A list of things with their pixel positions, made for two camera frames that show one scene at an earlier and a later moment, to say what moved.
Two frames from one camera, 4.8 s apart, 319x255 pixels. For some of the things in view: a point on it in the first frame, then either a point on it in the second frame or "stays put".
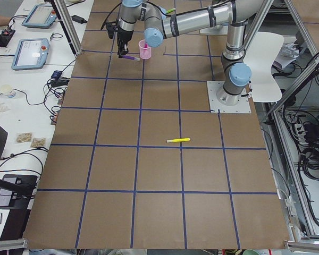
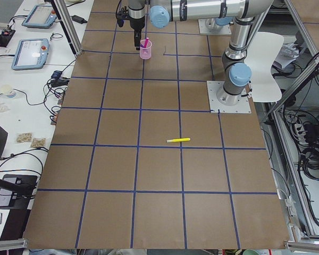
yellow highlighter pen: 178,139 stays put
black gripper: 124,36 to 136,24
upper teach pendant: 41,16 stays put
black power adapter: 78,19 stays put
